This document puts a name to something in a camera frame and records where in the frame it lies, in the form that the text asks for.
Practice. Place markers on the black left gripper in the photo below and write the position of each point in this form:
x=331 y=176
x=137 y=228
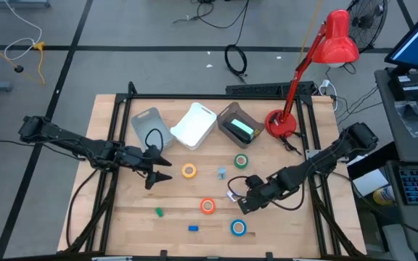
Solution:
x=133 y=159

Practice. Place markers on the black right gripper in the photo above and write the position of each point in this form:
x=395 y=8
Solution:
x=258 y=197

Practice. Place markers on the yellow tape roll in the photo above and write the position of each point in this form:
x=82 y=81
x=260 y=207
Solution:
x=184 y=170

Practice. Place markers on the purple staple remover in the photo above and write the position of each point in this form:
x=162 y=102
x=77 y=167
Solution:
x=230 y=196

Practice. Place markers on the green tape roll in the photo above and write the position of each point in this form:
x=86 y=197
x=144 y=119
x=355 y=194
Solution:
x=236 y=161

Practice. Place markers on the light blue staple remover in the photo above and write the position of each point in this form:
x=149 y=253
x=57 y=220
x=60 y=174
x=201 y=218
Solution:
x=222 y=173

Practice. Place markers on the green mini stapler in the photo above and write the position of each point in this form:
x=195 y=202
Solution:
x=159 y=212

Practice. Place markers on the orange tape roll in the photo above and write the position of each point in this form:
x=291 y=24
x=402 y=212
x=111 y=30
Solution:
x=202 y=206

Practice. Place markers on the black stapler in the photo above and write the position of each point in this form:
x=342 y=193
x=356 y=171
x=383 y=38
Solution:
x=236 y=135

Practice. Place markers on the blue mini stapler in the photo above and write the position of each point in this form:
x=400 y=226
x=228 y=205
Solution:
x=193 y=228

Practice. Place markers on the mint green stapler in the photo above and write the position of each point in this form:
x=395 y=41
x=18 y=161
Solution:
x=242 y=126

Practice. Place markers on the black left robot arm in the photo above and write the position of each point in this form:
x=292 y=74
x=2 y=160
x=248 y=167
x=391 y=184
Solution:
x=67 y=141

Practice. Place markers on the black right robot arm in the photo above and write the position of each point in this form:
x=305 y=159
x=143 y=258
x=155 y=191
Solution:
x=325 y=159

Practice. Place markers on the blue tape roll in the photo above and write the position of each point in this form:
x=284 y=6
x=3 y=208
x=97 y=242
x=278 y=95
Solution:
x=232 y=227

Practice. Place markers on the grey plastic bin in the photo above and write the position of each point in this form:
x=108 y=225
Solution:
x=140 y=123

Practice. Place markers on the white plastic bin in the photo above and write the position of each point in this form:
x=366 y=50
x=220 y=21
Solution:
x=194 y=127

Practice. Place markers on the brown translucent plastic bin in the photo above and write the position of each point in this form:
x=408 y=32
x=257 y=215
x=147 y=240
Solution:
x=227 y=114

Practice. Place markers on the black power strip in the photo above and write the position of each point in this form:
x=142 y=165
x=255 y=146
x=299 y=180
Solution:
x=256 y=88

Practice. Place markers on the white paper sheet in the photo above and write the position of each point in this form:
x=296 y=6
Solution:
x=370 y=182

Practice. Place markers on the yellow and blue container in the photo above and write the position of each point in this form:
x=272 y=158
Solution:
x=383 y=195

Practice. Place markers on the white power adapter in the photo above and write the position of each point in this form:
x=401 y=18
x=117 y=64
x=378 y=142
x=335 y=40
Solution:
x=325 y=84

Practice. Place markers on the grey desk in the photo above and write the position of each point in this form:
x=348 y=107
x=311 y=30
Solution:
x=390 y=108

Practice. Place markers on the clear plastic bag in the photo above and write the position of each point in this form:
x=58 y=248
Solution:
x=414 y=123

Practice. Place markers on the black floor puck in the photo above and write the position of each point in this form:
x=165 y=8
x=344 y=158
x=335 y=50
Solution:
x=19 y=68

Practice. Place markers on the red desk lamp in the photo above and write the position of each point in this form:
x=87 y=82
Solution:
x=334 y=40

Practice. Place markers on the black mini computer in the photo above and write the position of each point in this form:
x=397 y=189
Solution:
x=408 y=87

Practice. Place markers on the black floor fan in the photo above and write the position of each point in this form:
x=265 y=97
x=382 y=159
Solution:
x=366 y=21

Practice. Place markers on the grey cart base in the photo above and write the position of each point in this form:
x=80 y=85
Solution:
x=16 y=3

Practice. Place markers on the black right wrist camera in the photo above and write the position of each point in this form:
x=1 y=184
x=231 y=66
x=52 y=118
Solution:
x=255 y=182

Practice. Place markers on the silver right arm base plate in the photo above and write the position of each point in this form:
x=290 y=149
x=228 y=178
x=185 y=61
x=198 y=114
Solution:
x=312 y=154

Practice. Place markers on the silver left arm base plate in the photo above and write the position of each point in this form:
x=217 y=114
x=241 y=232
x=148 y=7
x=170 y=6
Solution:
x=82 y=156

